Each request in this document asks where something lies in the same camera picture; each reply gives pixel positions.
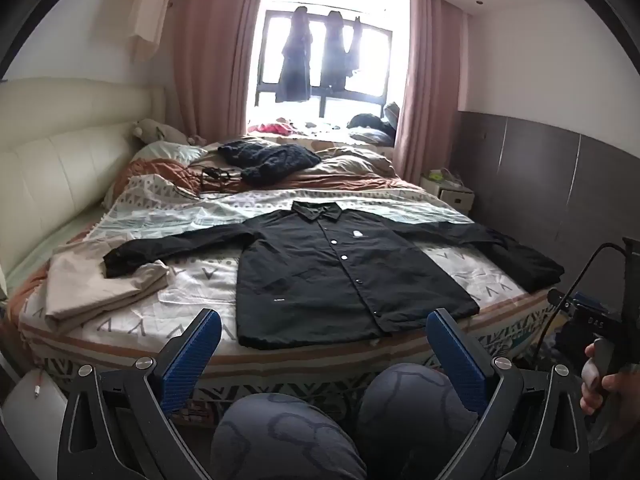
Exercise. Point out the black clothes pile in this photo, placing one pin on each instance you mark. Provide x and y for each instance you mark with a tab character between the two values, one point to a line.
367	121

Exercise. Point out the cream padded headboard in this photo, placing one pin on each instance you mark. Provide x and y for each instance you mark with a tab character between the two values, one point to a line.
50	160

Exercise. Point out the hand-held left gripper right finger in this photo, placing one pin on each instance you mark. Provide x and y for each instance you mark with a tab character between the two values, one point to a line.
455	355

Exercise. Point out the beige duvet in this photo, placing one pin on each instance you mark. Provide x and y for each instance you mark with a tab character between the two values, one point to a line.
350	162

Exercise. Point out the black knitted sweater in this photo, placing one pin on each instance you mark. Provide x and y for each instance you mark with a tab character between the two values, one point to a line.
270	162

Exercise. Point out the black button shirt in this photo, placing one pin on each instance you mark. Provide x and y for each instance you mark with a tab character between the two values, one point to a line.
325	270

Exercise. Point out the beige folded cloth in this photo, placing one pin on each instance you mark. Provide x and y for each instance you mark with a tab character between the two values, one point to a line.
90	280

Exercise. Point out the white nightstand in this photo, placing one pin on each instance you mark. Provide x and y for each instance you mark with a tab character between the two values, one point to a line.
455	197

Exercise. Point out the grey plush toy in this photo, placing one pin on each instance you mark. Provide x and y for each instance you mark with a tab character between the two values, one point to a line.
150	130

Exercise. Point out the green tissue box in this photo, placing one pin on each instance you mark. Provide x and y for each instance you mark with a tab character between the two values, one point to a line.
434	175

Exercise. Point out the dark hanging jacket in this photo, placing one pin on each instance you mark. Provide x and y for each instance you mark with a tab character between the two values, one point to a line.
295	70
335	60

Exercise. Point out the pink curtain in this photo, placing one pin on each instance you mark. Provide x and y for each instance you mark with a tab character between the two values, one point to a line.
215	60
430	85

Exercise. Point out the black-framed window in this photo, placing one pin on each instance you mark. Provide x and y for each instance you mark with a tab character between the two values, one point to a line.
370	60

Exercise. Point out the grey pillow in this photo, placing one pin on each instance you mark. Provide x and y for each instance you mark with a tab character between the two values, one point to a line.
391	115

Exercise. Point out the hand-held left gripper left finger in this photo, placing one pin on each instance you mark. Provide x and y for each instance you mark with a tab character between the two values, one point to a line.
192	355

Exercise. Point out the light green pillow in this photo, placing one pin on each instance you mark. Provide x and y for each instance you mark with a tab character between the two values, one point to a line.
165	152

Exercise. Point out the person's left leg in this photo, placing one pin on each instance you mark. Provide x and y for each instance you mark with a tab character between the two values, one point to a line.
285	440

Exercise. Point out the patterned bed with quilt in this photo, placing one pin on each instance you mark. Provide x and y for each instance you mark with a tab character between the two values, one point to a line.
200	210

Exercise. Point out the pink clothes pile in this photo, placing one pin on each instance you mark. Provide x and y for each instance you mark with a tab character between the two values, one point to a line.
272	127

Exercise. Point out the orange-brown blanket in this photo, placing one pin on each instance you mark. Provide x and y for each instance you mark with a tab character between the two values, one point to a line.
165	170

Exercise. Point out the thin dark hanging garment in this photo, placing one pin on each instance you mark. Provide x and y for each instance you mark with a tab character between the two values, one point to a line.
355	45

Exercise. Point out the person's right hand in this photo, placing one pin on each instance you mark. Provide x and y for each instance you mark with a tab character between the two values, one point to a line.
622	385

